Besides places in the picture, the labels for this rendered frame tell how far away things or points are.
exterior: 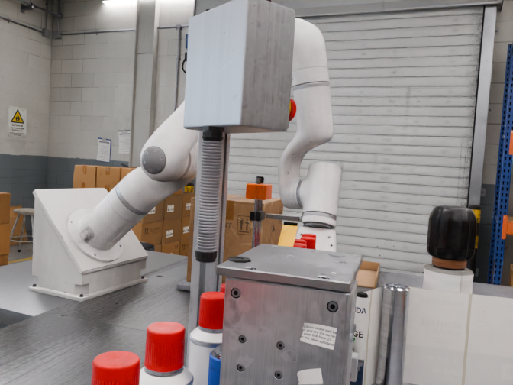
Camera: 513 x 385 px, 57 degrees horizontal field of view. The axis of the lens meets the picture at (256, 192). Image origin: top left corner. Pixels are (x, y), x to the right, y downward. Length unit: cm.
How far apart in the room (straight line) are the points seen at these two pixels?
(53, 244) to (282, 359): 114
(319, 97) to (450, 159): 405
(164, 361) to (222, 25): 52
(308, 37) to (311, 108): 16
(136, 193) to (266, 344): 99
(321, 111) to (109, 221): 67
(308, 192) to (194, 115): 45
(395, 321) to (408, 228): 447
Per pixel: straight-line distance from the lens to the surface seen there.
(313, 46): 117
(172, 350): 43
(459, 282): 92
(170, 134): 125
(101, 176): 480
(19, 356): 109
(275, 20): 76
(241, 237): 147
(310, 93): 115
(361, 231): 526
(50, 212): 148
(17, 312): 137
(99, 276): 147
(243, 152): 566
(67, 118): 745
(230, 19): 76
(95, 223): 143
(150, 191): 136
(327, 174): 117
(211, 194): 74
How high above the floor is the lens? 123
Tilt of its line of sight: 3 degrees down
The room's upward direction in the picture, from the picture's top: 4 degrees clockwise
